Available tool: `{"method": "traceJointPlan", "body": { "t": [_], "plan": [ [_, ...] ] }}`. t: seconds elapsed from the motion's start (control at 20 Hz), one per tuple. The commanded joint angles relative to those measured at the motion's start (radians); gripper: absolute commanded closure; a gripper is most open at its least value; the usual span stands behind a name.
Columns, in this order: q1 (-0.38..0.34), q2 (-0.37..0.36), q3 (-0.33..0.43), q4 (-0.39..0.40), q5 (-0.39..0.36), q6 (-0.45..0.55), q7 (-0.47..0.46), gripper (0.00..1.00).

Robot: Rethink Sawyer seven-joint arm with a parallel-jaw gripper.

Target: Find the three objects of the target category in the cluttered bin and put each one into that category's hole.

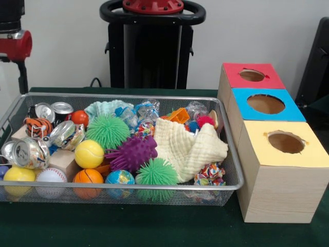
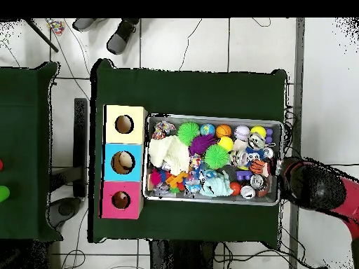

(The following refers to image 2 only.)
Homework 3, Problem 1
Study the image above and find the cream muslin cloth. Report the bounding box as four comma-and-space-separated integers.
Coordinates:
148, 135, 191, 176

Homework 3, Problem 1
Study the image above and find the shallow clear mesh bin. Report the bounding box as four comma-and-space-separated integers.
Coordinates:
142, 113, 284, 207

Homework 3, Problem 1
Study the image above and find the green spiky ball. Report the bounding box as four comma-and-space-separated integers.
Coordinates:
204, 144, 231, 170
177, 121, 201, 146

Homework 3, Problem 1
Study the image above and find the small colourful object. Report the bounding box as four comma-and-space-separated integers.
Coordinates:
46, 19, 65, 36

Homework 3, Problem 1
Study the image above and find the orange basketball toy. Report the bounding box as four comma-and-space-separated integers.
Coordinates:
215, 124, 233, 139

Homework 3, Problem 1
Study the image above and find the mint green cloth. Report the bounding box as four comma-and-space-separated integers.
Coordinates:
199, 170, 234, 198

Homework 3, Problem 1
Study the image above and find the purple spiky ball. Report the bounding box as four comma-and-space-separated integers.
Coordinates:
189, 133, 218, 157

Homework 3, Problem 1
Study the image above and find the wooden box with three holes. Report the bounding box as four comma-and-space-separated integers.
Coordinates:
100, 104, 149, 221

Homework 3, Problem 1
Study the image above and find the yellow tennis ball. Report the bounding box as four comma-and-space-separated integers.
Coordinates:
218, 136, 235, 152

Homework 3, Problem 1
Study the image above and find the smooth yellow ball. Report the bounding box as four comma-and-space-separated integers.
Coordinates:
250, 125, 267, 138

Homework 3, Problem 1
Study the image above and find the black rod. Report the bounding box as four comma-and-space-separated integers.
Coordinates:
22, 18, 60, 53

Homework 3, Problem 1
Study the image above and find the blue globe ball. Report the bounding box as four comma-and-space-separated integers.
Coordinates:
200, 123, 217, 137

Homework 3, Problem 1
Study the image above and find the tiger striped plush toy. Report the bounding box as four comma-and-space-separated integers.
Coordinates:
249, 159, 268, 176

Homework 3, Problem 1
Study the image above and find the small green object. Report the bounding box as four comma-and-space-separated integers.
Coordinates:
0, 184, 11, 204

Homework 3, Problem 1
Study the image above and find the orange plastic toy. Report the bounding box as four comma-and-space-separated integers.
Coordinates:
166, 170, 191, 191

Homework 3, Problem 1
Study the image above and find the white baseball toy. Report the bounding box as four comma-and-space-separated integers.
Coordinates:
233, 125, 250, 142

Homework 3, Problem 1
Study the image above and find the side table with green cloth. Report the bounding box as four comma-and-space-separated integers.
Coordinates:
0, 61, 60, 243

